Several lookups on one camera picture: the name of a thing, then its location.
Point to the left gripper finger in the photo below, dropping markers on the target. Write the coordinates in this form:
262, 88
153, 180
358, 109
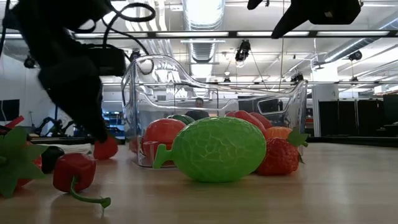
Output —
90, 115

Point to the red toy tomato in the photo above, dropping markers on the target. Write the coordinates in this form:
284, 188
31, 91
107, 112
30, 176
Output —
163, 132

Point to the green striped toy watermelon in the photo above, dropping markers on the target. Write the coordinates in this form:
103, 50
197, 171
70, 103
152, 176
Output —
183, 119

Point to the orange toy tangerine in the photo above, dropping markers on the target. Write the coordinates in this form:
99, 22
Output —
278, 133

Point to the green toy melon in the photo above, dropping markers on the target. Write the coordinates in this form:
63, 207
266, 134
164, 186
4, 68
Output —
217, 149

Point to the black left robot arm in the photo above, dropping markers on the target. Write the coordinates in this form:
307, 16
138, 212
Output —
46, 25

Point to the black background robot arm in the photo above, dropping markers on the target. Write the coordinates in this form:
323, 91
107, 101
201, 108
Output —
53, 126

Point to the clear plastic tupperware container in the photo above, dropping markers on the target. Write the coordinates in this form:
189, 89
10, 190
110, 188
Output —
155, 93

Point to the blue storage crates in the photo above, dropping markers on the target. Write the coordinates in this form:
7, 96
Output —
113, 123

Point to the white folded cloth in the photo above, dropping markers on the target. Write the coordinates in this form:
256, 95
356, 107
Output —
77, 148

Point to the dark purple toy cherry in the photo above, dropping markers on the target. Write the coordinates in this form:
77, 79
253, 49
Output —
53, 158

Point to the red toy cherry green stem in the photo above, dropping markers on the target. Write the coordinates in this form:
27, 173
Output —
74, 171

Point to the red background object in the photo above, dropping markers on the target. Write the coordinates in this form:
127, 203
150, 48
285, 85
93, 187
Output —
12, 123

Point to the black room divider panels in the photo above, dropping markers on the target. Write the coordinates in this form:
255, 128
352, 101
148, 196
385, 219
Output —
348, 118

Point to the person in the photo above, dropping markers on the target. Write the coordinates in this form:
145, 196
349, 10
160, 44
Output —
199, 109

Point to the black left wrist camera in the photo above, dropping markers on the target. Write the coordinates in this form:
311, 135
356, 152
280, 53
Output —
107, 59

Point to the black hanging ceiling camera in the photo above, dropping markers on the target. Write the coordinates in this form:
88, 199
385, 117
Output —
355, 55
242, 49
135, 55

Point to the silver ventilation duct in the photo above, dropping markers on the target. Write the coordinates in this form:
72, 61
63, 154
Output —
203, 18

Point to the dark wall monitor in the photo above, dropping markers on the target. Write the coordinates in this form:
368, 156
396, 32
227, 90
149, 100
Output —
9, 109

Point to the black overhead frame bar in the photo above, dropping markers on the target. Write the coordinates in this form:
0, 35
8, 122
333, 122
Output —
192, 34

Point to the black aluminium table frame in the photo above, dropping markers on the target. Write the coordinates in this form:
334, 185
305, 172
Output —
357, 141

